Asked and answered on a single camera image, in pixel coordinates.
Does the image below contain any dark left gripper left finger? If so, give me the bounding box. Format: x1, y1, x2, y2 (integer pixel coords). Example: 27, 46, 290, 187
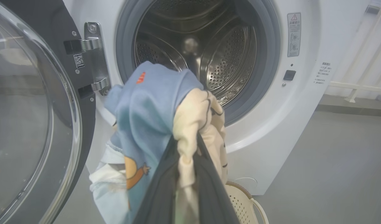
133, 134, 179, 224

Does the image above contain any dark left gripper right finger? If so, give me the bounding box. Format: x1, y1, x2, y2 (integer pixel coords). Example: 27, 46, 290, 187
193, 132, 240, 224

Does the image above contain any blue and cream garment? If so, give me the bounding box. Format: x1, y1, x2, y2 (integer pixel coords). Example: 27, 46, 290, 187
89, 61, 229, 224

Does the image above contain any black round glass washer door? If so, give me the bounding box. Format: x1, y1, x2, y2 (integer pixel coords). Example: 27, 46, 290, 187
0, 0, 96, 224

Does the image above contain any white front-load washing machine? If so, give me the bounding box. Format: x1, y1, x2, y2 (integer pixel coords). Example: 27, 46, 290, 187
63, 0, 374, 196

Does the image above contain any stainless steel washing machine drum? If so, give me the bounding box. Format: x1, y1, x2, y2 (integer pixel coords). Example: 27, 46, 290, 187
134, 0, 258, 106

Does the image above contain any chrome door hinge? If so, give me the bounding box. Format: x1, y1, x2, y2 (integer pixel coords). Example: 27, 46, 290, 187
80, 22, 112, 96

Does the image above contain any cream perforated laundry basket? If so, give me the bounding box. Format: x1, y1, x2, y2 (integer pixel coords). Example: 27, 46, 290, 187
225, 181, 269, 224

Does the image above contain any round white filter cover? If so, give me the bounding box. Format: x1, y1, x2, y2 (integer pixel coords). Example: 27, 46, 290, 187
234, 177, 258, 189

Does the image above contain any small QR code sticker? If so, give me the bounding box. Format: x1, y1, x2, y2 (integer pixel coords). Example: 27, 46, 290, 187
73, 54, 85, 69

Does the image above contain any small black text sticker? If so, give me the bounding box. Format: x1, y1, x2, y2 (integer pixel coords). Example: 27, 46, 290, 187
314, 62, 332, 85

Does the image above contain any grey warning sticker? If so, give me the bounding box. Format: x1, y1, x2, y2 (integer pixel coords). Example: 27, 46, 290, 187
287, 12, 301, 57

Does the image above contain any white metal rack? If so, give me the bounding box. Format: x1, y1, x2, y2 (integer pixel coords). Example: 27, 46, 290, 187
329, 0, 381, 103

